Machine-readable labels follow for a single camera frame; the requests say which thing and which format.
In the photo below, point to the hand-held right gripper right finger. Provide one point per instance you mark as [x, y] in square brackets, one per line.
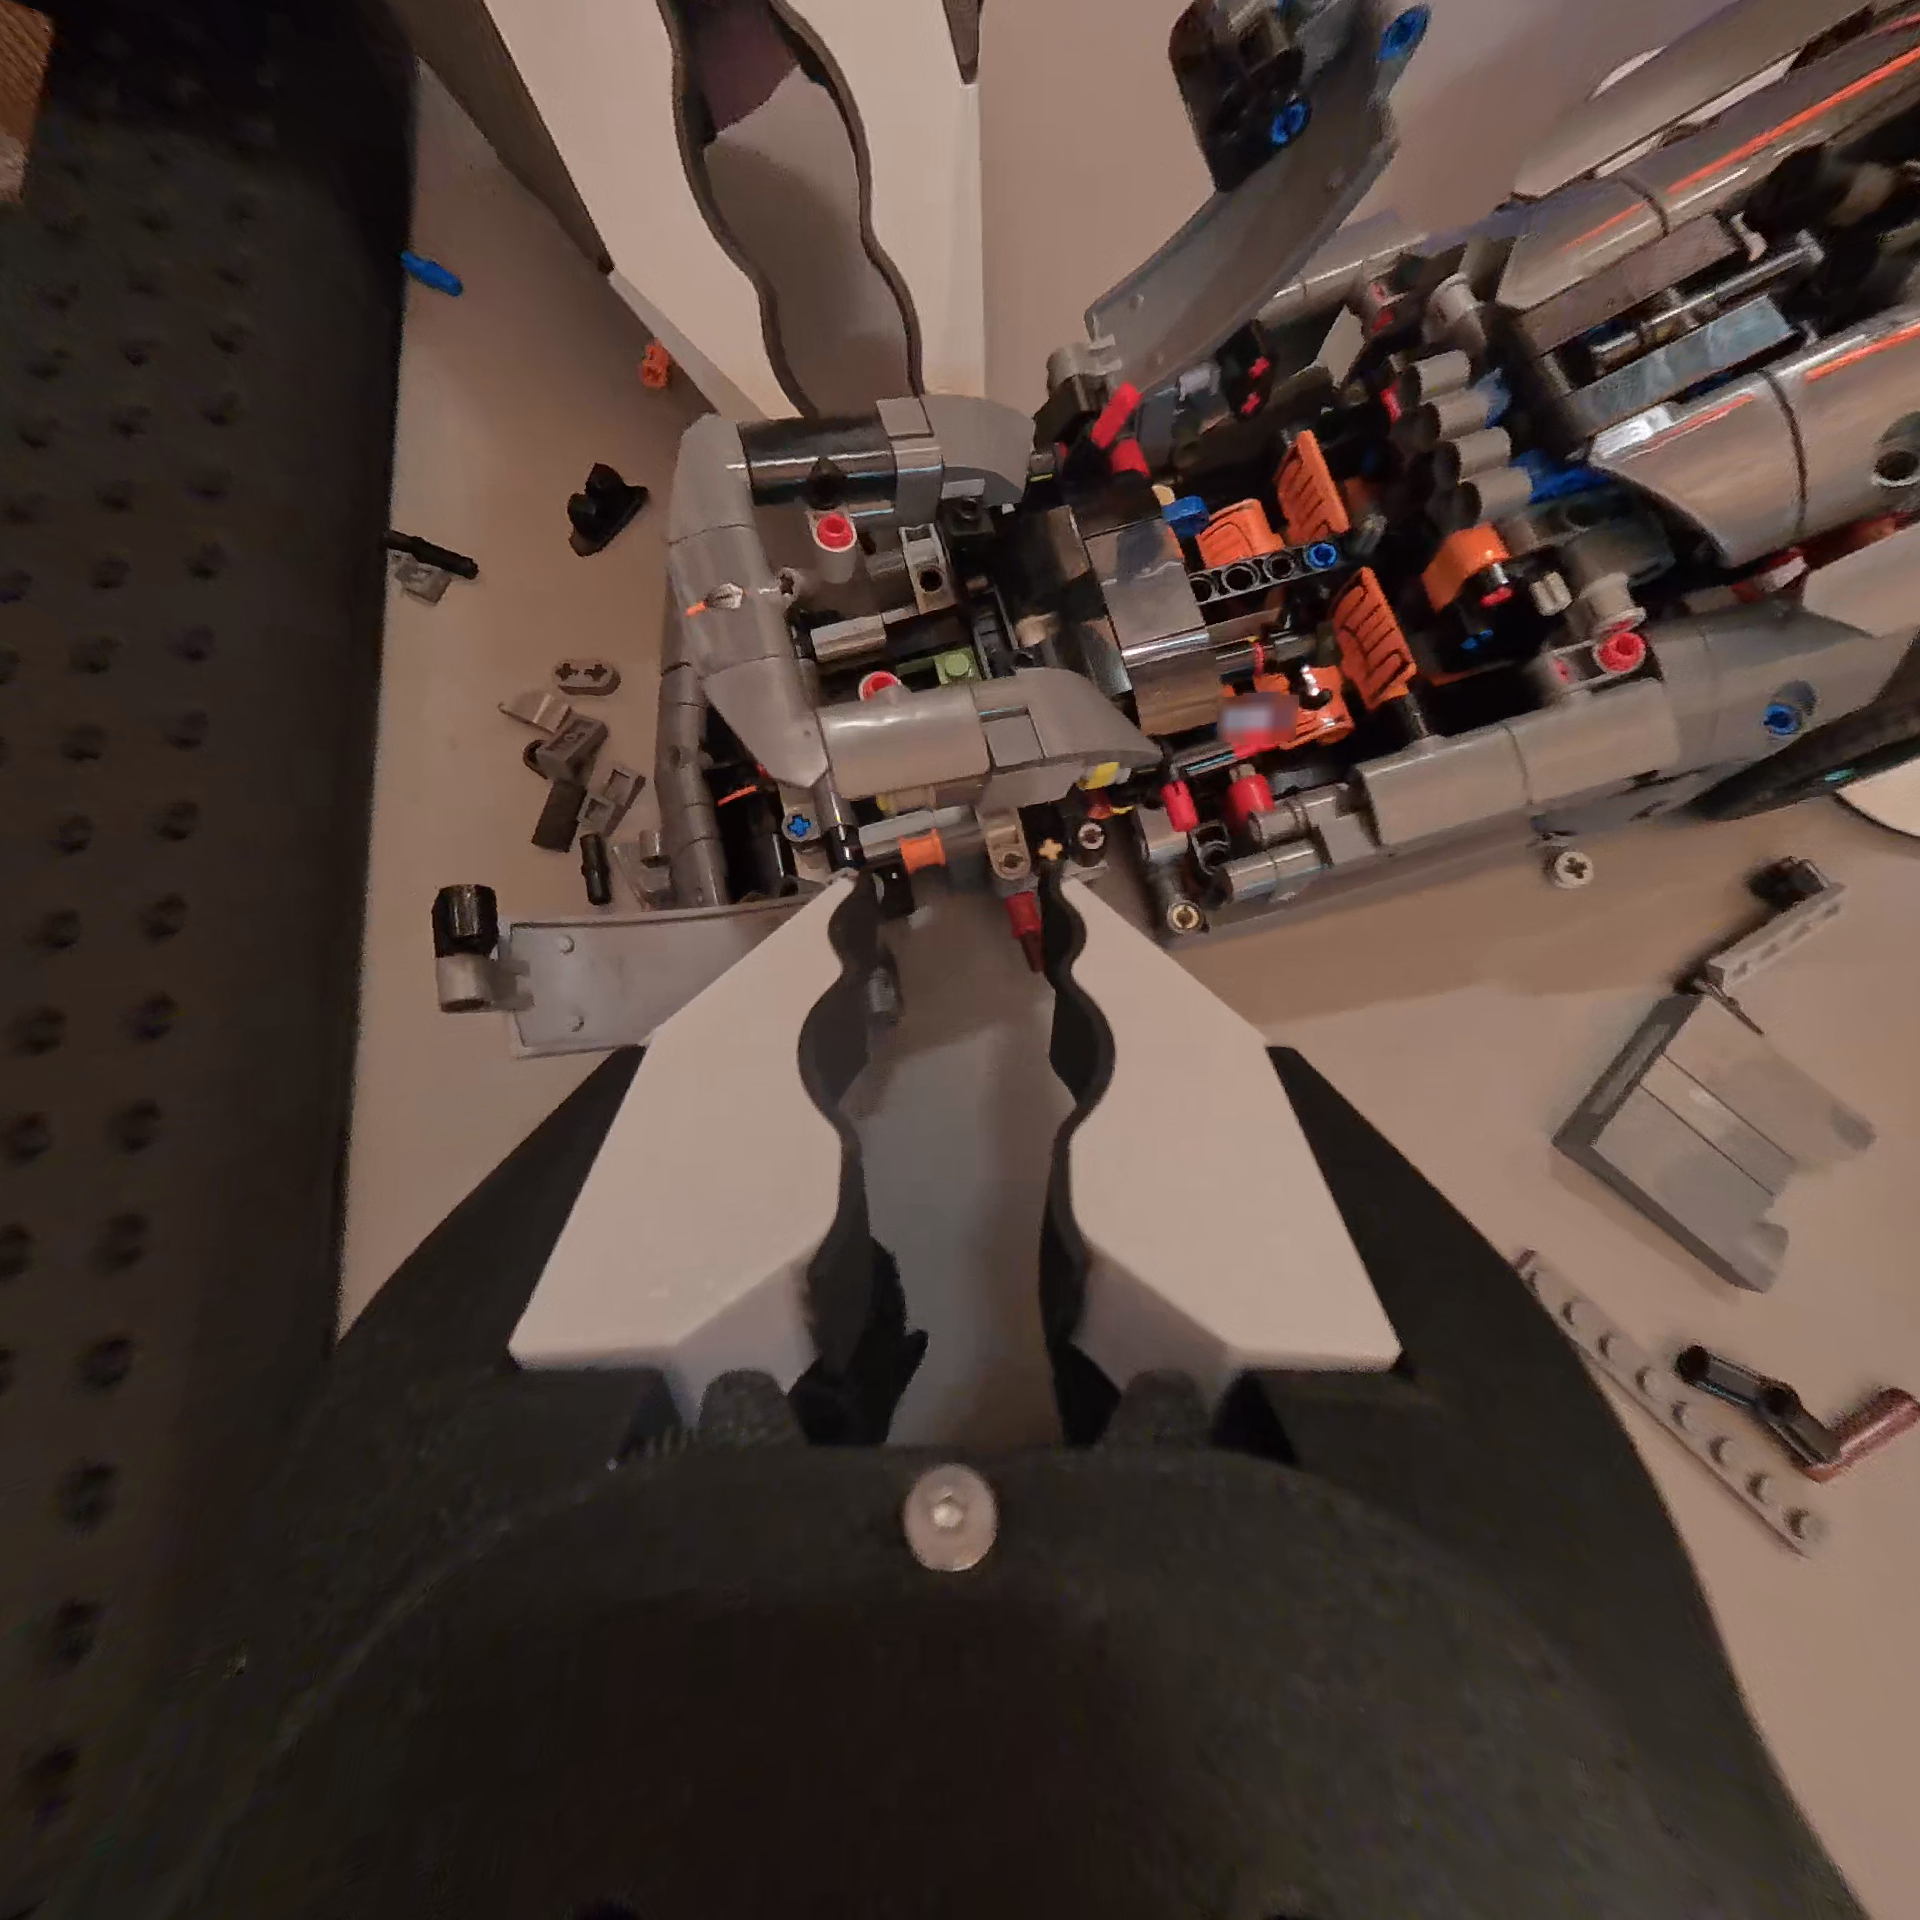
[1230, 1201]

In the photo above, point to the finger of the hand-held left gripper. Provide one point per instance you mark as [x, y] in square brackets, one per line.
[938, 181]
[600, 120]

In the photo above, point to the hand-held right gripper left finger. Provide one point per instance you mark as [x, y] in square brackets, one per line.
[661, 1201]

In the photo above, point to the grey orange lego car model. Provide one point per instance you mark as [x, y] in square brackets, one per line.
[1201, 557]

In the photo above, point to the blue lego pin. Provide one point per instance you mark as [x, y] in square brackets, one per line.
[431, 273]

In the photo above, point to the orange lego bush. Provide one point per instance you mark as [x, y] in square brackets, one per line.
[651, 368]

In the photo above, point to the grey lego plate with holes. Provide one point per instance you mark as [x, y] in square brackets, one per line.
[1598, 1329]

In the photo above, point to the black lego tile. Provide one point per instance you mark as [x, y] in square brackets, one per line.
[559, 818]

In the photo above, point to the black lego clip piece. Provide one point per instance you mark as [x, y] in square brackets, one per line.
[608, 517]

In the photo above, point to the grey lego jumper plate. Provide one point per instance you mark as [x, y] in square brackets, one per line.
[614, 801]

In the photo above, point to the grey lego brick with stud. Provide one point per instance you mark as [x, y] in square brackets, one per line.
[567, 748]

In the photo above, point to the black lego axle pin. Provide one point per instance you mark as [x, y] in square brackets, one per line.
[435, 557]

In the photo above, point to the grey lego panel assembly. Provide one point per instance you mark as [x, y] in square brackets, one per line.
[1695, 1126]

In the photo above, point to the pale round lego stud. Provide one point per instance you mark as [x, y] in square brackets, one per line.
[1573, 869]

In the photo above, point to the small grey lego plate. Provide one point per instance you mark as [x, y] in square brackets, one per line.
[423, 586]

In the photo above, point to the grey curved lego slope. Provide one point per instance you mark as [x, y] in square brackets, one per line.
[533, 714]

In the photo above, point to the grey two-hole lego liftarm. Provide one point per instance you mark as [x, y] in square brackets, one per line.
[585, 674]

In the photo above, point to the black connector with brown pin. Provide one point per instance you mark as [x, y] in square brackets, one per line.
[1770, 1412]

